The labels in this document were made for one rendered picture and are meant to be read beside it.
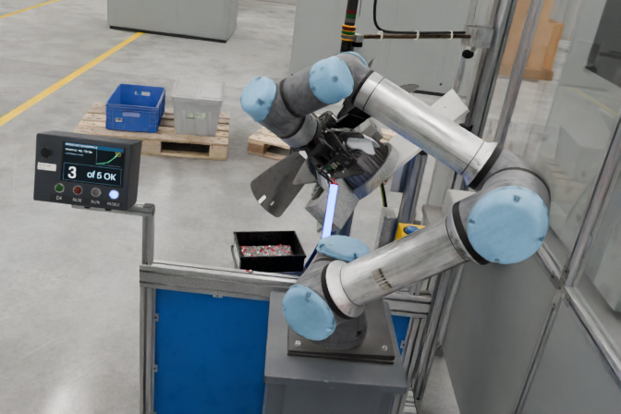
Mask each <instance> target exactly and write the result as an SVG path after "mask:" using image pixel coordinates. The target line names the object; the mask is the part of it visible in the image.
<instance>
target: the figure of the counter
mask: <svg viewBox="0 0 621 414"><path fill-rule="evenodd" d="M81 167H82V164H73V163H66V162H64V166H63V180H69V181H78V182H80V181H81Z"/></svg>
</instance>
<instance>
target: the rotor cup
mask: <svg viewBox="0 0 621 414"><path fill-rule="evenodd" d="M332 115H333V116H334V117H335V118H336V119H338V118H337V116H336V115H335V114H334V113H333V112H332V111H326V112H324V113H322V114H321V115H320V116H318V117H319V119H320V121H322V122H321V125H322V131H325V130H326V129H327V128H328V129H331V128H337V129H339V128H343V127H340V126H338V125H336V120H335V119H334V118H333V116H332Z"/></svg>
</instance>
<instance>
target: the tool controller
mask: <svg viewBox="0 0 621 414"><path fill-rule="evenodd" d="M140 151H141V141H140V140H129V139H120V138H113V137H105V136H97V135H90V134H82V133H75V132H66V131H59V130H50V131H45V132H40V133H37V135H36V153H35V171H34V190H33V199H34V200H35V201H47V202H55V203H63V204H71V205H78V206H84V208H86V209H90V208H91V207H94V208H103V209H105V210H106V211H112V210H119V211H126V210H128V209H129V208H130V207H132V206H133V205H134V204H135V203H136V202H137V197H138V185H139V173H140ZM64 162H66V163H73V164H82V167H81V181H80V182H78V181H69V180H63V166H64ZM57 183H61V184H63V185H64V187H65V190H64V191H63V192H61V193H59V192H56V191H55V185H56V184H57ZM75 186H81V187H82V189H83V191H82V193H81V194H80V195H76V194H75V193H74V192H73V188H74V187H75ZM93 188H98V189H100V191H101V195H100V196H99V197H93V196H92V195H91V190H92V189H93ZM112 189H115V190H117V191H118V193H119V196H118V198H117V199H111V198H110V196H109V192H110V191H111V190H112Z"/></svg>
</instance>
